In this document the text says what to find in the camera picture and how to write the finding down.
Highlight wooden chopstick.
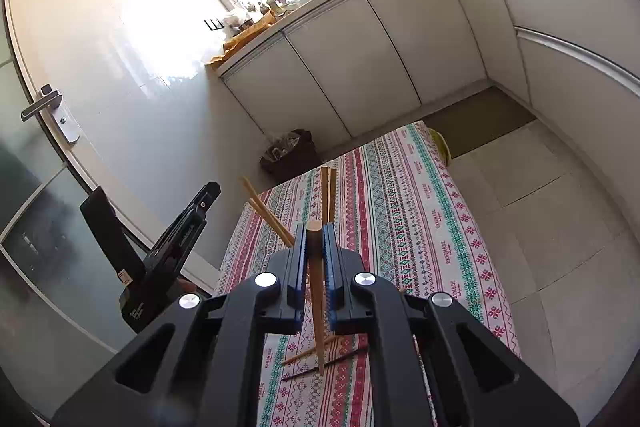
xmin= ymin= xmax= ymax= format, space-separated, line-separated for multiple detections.
xmin=248 ymin=199 xmax=294 ymax=247
xmin=240 ymin=176 xmax=295 ymax=247
xmin=328 ymin=168 xmax=337 ymax=222
xmin=281 ymin=335 xmax=338 ymax=366
xmin=320 ymin=165 xmax=329 ymax=224
xmin=305 ymin=220 xmax=324 ymax=376

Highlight yellow cloth on counter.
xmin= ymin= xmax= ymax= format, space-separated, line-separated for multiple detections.
xmin=206 ymin=10 xmax=278 ymax=68

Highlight white lower kitchen cabinets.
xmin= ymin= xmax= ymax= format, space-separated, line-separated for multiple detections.
xmin=218 ymin=0 xmax=639 ymax=218

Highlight frosted glass door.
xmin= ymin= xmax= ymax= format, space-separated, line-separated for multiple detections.
xmin=0 ymin=31 xmax=202 ymax=358

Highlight dark trash bin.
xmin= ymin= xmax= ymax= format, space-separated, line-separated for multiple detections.
xmin=259 ymin=129 xmax=321 ymax=184

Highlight yellow stool under table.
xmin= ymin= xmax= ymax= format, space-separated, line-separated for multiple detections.
xmin=428 ymin=128 xmax=452 ymax=167

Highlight patterned red green tablecloth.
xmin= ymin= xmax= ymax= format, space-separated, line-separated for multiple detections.
xmin=214 ymin=120 xmax=522 ymax=427

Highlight silver door handle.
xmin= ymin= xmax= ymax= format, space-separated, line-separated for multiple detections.
xmin=20 ymin=84 xmax=80 ymax=145

